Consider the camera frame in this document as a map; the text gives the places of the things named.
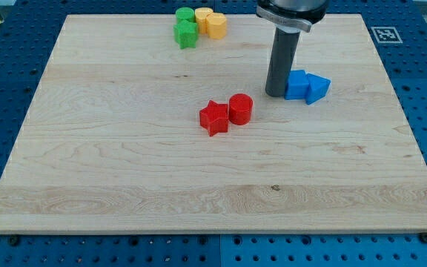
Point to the black bolt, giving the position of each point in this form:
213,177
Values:
422,238
13,240

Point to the green star block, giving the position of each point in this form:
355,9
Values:
186,34

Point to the yellow cylinder block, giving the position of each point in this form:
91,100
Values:
201,15

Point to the black bolt left front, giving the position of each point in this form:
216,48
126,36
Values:
13,240

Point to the red star block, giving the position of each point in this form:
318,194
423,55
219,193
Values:
214,118

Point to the red cylinder block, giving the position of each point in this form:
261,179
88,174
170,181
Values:
240,108

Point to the blue triangular prism block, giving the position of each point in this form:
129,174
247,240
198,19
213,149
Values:
318,88

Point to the green cylinder block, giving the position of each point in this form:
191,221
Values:
185,14

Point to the robot arm end black silver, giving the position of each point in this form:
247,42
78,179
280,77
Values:
292,15

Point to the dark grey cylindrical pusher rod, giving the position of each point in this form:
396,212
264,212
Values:
282,57

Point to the white fiducial marker tag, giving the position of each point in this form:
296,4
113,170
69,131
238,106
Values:
386,35

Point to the yellow hexagon block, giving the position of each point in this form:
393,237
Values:
217,25

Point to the light wooden board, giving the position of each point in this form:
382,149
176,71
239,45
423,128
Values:
112,141

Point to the black bolt right front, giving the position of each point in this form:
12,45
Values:
422,238

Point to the blue cube block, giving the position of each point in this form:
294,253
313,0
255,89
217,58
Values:
297,85

